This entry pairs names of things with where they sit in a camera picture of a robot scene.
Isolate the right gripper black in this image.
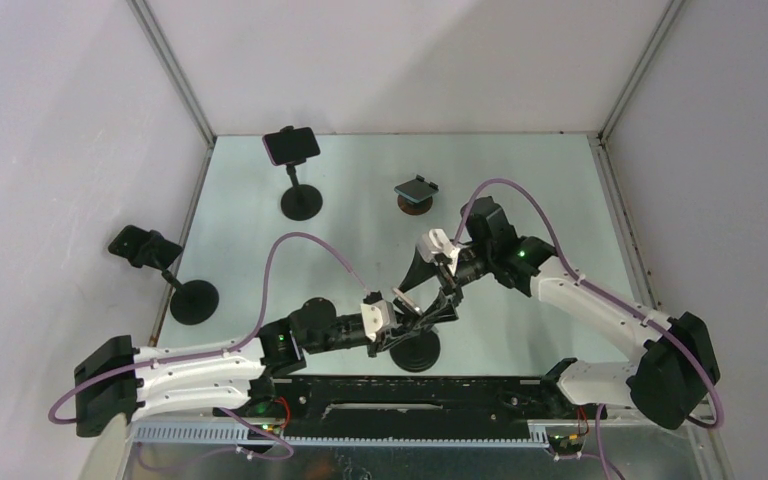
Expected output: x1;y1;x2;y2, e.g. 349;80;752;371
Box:
398;243;494;327

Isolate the black round-base phone stand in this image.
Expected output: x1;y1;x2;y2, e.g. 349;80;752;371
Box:
389;331;441;373

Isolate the black smartphone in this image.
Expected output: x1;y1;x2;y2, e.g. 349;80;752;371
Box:
391;287;424;318

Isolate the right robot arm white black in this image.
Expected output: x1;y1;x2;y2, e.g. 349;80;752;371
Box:
394;196;721;430

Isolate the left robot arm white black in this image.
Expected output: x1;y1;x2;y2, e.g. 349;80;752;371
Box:
74;295;433;438

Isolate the brown round phone stand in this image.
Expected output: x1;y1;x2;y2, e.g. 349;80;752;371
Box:
397;195;433;216

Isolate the small teal phone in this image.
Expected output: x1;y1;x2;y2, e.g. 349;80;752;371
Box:
394;175;439;204

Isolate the black rear phone stand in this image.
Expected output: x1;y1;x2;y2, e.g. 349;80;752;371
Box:
280;164;323;221

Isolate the black phone pink case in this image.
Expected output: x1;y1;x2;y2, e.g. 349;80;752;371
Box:
262;126;321;166

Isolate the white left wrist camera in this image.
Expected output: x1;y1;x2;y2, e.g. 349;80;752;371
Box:
360;291;397;342

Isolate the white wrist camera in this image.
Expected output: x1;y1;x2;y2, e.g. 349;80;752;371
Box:
360;291;397;342
416;228;464;276

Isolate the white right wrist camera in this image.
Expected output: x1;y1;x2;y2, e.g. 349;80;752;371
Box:
416;228;464;276

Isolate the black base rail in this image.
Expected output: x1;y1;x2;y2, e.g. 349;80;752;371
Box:
234;375;597;441

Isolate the grey cable duct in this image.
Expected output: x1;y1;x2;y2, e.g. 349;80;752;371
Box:
133;422;550;449

